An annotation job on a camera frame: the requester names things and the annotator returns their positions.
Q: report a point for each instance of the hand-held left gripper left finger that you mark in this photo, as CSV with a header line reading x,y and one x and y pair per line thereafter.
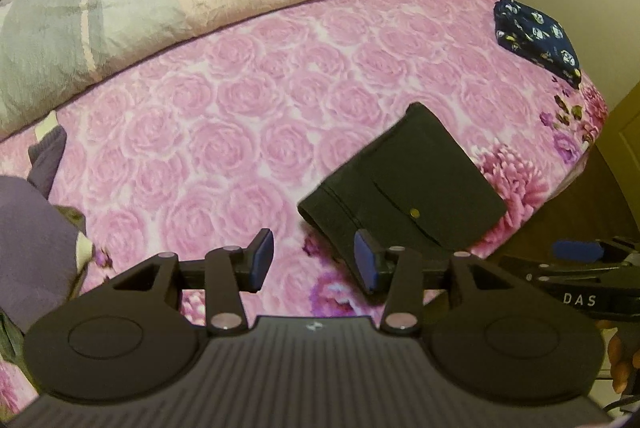
x,y
262,258

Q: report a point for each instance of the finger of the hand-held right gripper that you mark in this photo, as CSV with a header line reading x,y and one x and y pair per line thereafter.
x,y
577,251
560,272

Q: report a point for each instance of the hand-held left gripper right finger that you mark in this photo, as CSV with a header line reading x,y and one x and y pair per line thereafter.
x,y
365,263

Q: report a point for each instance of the person's right hand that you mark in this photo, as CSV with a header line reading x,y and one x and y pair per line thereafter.
x,y
625,358

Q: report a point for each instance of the wooden door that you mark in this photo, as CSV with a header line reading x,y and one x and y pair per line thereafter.
x,y
625,142

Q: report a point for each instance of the pink rose blanket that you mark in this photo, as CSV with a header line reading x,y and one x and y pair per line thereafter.
x,y
225,132

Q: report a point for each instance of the navy printed garment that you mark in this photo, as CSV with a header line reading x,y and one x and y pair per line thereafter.
x,y
535,32

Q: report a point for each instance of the purple garment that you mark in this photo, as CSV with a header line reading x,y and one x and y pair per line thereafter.
x,y
30,233

